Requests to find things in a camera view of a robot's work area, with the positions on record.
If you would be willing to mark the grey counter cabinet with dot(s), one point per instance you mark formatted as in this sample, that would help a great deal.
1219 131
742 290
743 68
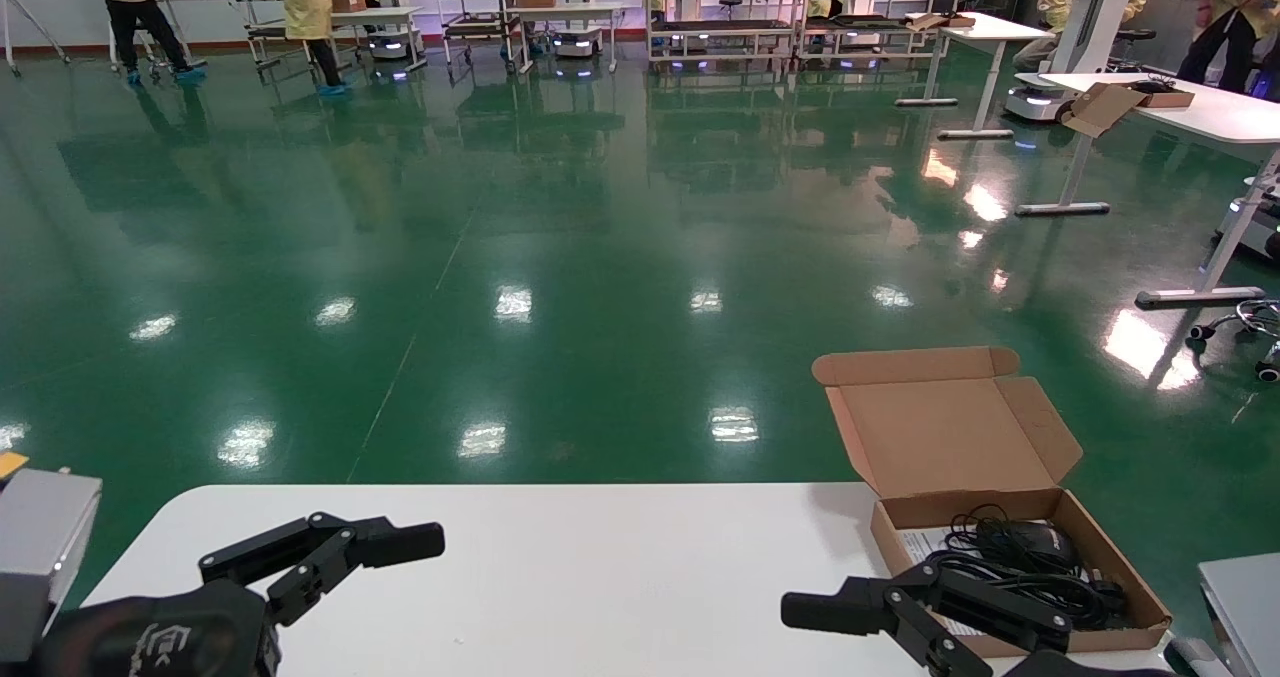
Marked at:
1170 22

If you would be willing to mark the white work table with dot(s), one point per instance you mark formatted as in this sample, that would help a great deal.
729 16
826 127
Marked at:
380 15
565 9

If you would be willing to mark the white metal cart rack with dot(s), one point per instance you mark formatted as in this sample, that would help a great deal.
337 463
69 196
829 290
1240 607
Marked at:
262 29
475 25

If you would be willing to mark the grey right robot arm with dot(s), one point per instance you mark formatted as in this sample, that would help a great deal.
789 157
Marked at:
1192 659

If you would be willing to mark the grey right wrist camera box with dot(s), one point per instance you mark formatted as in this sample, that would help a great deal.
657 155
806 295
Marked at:
1245 617

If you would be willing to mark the white printed instruction sheet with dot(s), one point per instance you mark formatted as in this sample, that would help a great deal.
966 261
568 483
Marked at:
918 547

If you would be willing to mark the flat cardboard piece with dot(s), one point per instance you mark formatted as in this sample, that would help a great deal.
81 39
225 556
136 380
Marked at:
935 21

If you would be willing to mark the office chair wheel base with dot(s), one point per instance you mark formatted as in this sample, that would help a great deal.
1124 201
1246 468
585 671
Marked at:
1255 317

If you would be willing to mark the crouching person in yellow coat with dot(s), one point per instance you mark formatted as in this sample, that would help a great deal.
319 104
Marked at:
1060 5

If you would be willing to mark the open cardboard box with flap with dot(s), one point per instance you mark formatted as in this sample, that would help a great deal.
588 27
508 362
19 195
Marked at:
1100 107

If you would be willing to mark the small white pedestal table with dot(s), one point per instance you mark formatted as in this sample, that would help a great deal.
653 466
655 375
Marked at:
1000 29

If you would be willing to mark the white metal shelf rack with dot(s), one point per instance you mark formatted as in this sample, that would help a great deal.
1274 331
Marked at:
720 25
870 22

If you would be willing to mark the yellow sticker tab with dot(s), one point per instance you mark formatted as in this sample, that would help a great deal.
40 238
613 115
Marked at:
10 465

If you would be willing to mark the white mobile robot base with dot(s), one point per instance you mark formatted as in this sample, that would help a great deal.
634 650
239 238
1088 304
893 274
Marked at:
1255 222

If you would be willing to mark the white wheeled robot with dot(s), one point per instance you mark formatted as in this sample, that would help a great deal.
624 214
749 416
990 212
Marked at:
1085 17

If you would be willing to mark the left gripper black cover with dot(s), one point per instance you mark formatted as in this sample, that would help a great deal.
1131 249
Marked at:
150 637

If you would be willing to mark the person yellow coat black trousers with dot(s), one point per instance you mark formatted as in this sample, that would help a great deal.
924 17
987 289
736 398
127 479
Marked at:
1225 2

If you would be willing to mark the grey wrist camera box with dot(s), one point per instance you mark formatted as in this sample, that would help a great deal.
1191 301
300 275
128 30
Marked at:
40 547
1245 617

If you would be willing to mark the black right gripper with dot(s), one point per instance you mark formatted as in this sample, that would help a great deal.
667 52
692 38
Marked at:
1090 669

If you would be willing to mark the brown cardboard storage box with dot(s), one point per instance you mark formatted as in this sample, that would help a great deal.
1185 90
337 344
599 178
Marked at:
950 432

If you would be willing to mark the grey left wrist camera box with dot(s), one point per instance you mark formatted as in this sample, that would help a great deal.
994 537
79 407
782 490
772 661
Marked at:
40 547

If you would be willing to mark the grey mobile robot base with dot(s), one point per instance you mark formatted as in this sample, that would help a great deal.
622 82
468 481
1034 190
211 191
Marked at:
388 47
576 43

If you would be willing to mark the large white rounded table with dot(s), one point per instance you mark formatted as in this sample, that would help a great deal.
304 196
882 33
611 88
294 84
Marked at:
1230 112

